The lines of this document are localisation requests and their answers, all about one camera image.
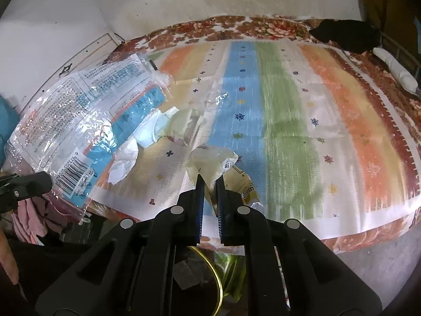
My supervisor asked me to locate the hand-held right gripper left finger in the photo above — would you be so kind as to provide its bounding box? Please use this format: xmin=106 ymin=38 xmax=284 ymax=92
xmin=34 ymin=173 xmax=206 ymax=316

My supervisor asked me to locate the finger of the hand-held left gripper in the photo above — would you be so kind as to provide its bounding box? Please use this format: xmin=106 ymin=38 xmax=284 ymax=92
xmin=0 ymin=170 xmax=52 ymax=206

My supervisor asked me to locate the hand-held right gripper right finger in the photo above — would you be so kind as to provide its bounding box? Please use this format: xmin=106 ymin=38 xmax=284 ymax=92
xmin=215 ymin=174 xmax=384 ymax=316

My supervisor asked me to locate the pale yellow plastic wrapper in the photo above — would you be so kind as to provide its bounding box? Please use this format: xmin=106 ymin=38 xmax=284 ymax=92
xmin=186 ymin=145 xmax=260 ymax=206

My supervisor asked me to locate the clear printed plastic bag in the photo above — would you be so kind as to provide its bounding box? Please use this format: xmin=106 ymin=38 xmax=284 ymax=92
xmin=4 ymin=53 xmax=175 ymax=218

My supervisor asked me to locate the pink cloth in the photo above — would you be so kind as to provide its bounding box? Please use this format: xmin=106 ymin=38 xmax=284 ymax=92
xmin=11 ymin=199 xmax=50 ymax=245

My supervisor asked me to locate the teal cloth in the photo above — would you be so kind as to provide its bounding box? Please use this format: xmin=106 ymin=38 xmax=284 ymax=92
xmin=0 ymin=94 xmax=21 ymax=168

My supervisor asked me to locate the yellow green plastic bag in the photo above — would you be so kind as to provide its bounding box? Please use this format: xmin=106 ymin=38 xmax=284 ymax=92
xmin=178 ymin=245 xmax=247 ymax=316

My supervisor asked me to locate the cream crumpled tissue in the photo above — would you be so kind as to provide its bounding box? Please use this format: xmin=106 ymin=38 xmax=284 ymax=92
xmin=158 ymin=107 xmax=205 ymax=146

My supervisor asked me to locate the white crumpled tissue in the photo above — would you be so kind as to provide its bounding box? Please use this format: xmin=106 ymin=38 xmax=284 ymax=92
xmin=107 ymin=137 xmax=140 ymax=185

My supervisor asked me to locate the pale blue crumpled tissue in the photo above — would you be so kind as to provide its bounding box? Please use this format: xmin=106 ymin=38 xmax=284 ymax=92
xmin=134 ymin=109 xmax=181 ymax=147

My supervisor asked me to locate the striped colourful mat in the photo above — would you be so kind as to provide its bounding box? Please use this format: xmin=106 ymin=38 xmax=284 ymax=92
xmin=89 ymin=38 xmax=421 ymax=238

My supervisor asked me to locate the white headboard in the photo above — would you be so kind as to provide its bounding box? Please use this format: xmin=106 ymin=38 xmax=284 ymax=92
xmin=20 ymin=31 xmax=125 ymax=114

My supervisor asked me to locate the black cloth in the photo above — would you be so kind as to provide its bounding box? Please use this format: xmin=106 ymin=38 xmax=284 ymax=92
xmin=309 ymin=18 xmax=382 ymax=54

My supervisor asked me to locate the white rolled cloth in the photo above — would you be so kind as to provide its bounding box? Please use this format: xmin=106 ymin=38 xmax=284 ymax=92
xmin=373 ymin=47 xmax=420 ymax=93

